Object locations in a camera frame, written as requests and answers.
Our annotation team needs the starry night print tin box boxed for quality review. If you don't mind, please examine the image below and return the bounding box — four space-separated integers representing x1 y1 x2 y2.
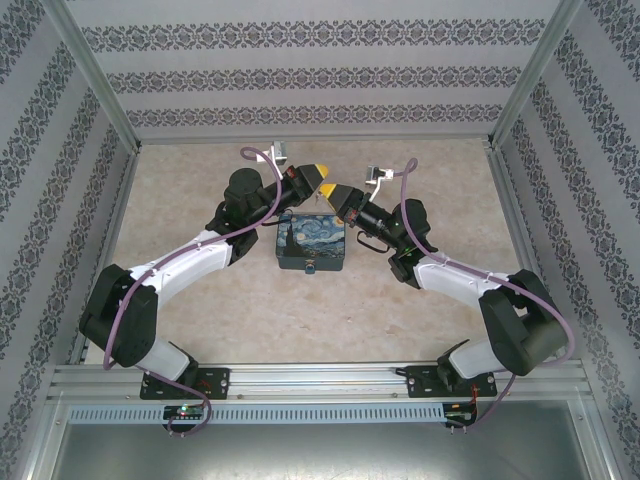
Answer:
273 209 349 275

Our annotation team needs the left small circuit board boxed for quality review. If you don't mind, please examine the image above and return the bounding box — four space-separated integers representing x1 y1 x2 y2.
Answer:
164 405 207 422

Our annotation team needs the grey metal shelf sheet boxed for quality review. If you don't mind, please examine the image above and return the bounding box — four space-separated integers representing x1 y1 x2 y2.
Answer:
29 399 616 480

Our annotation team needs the thin black right gripper cable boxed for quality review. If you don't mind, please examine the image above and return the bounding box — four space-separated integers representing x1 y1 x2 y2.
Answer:
355 230 385 253

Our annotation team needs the aluminium side rail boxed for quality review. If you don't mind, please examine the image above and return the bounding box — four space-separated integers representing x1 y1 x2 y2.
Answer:
487 147 569 360
69 149 144 366

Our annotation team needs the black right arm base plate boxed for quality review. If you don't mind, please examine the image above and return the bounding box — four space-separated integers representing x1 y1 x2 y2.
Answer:
402 363 496 400

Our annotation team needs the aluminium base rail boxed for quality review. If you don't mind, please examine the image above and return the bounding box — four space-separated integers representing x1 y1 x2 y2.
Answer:
47 358 587 404

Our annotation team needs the aluminium frame post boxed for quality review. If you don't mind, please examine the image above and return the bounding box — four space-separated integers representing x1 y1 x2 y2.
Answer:
485 0 586 149
44 0 144 151

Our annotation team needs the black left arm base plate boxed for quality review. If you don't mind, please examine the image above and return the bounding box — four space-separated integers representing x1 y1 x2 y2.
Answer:
139 367 232 401

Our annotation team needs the slotted grey cable duct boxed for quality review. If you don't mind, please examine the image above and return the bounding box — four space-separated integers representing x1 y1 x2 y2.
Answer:
67 402 446 425

